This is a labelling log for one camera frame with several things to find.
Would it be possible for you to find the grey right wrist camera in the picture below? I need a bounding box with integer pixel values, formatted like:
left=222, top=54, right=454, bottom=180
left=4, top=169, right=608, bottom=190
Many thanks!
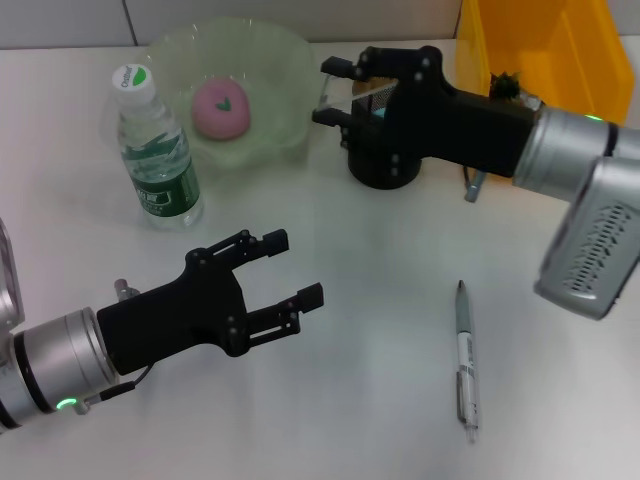
left=532, top=154, right=640, bottom=322

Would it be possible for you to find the black mesh pen holder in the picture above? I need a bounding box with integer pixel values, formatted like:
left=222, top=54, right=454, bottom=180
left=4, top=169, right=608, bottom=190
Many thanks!
left=347, top=79, right=424, bottom=190

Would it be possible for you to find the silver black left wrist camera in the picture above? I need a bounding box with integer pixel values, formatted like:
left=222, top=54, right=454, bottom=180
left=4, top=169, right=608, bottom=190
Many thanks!
left=0, top=218, right=26, bottom=337

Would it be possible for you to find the green plastic wrapper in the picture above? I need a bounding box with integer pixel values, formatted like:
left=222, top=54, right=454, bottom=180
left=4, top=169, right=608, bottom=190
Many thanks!
left=489, top=70, right=545, bottom=110

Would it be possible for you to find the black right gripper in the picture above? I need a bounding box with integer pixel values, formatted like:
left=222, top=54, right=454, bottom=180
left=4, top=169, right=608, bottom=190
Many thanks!
left=311, top=45, right=544, bottom=188

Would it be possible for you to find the pink toy peach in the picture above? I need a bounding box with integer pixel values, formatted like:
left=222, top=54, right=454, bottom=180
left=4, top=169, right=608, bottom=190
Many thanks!
left=192, top=77, right=252, bottom=143

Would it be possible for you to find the gripper cable with plug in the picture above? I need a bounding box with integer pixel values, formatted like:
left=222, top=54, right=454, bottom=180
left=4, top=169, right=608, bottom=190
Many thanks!
left=73, top=277, right=155, bottom=417
left=461, top=166, right=490, bottom=204

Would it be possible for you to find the translucent green fruit bowl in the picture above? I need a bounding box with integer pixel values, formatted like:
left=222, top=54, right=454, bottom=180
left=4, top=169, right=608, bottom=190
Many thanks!
left=144, top=17, right=330, bottom=174

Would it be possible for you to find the clear green-label water bottle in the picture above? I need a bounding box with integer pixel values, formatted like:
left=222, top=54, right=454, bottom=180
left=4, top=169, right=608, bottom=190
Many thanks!
left=110, top=63, right=205, bottom=231

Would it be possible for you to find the grey white pen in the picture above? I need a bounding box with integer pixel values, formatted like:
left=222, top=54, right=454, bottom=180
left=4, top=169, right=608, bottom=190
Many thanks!
left=454, top=279, right=482, bottom=444

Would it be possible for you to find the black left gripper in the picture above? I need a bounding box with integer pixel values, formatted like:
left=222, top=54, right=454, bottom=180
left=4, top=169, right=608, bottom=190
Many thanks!
left=96, top=228, right=326, bottom=377

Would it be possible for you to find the right gripper cable with plug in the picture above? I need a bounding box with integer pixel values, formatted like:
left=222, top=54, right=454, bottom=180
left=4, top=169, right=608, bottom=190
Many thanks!
left=461, top=166, right=490, bottom=204

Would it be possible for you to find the yellow plastic bin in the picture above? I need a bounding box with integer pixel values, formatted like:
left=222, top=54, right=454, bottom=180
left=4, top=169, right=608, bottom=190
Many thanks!
left=453, top=0, right=631, bottom=182

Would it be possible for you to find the left gripper cable with plug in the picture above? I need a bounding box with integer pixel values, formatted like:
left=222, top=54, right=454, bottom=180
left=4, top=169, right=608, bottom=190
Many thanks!
left=73, top=277, right=155, bottom=417

